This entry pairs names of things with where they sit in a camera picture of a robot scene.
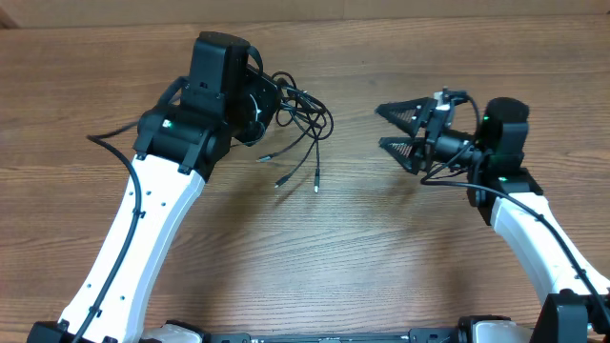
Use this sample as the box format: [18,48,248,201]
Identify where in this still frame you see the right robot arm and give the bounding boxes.
[376,91,609,342]

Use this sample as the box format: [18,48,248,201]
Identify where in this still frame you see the brown cardboard backdrop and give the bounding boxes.
[1,0,609,29]

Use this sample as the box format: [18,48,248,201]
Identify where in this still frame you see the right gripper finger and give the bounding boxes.
[378,137,427,172]
[375,97,437,137]

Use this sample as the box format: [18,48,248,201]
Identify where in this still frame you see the black USB cable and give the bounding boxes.
[274,85,333,194]
[256,71,335,164]

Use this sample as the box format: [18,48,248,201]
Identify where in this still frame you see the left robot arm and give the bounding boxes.
[28,31,279,343]

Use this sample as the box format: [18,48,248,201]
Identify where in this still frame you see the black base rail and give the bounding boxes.
[203,328,468,343]

